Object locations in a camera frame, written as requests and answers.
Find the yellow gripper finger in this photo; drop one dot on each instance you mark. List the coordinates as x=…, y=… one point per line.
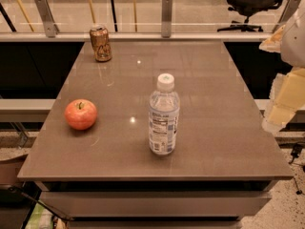
x=273, y=43
x=287, y=96

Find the red apple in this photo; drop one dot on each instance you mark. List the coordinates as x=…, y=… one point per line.
x=80, y=114

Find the yellow pole behind can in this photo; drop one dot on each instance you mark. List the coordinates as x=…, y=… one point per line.
x=92, y=11

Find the left metal railing bracket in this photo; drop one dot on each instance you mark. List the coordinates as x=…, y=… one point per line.
x=50, y=27

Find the yellow pole middle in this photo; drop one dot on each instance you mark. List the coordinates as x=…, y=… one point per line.
x=134, y=15

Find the yellow pole far left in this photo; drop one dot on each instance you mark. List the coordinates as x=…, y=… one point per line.
x=24, y=12

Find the black pole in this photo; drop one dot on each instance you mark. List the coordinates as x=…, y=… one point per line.
x=114, y=16

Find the right metal railing bracket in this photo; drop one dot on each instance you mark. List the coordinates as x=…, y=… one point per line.
x=290, y=8

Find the middle metal railing bracket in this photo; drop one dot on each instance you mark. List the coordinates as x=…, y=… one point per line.
x=166, y=18

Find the grey table drawer front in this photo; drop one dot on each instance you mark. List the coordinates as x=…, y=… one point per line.
x=156, y=204

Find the metal railing bracket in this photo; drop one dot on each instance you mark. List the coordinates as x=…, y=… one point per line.
x=50, y=27
x=166, y=18
x=290, y=8

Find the orange soda can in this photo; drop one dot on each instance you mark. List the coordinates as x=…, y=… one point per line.
x=100, y=43

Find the clear plastic water bottle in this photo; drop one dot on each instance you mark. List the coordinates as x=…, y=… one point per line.
x=164, y=107

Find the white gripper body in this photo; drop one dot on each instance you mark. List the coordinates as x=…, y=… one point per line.
x=294, y=41

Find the black office chair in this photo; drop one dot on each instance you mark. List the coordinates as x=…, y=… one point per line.
x=248, y=8

